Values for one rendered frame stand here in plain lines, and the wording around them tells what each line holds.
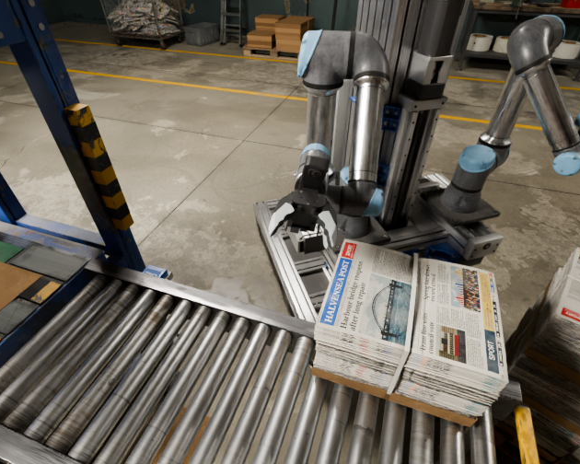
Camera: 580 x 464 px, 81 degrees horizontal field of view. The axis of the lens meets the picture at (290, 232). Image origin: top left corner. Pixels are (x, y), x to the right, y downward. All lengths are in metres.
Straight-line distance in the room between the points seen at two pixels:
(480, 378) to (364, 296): 0.26
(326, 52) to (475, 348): 0.77
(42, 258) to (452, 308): 1.30
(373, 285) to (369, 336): 0.14
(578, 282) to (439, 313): 0.68
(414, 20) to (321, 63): 0.37
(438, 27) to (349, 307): 0.83
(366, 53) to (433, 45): 0.28
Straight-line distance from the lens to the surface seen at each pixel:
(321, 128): 1.07
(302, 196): 0.70
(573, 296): 1.35
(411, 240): 1.45
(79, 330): 1.19
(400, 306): 0.81
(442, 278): 0.89
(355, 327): 0.75
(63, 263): 1.41
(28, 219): 1.91
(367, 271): 0.85
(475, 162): 1.43
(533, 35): 1.35
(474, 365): 0.78
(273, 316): 1.04
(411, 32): 1.25
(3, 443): 1.09
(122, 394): 1.01
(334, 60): 0.99
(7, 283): 1.44
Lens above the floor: 1.64
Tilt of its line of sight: 41 degrees down
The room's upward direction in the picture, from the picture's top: straight up
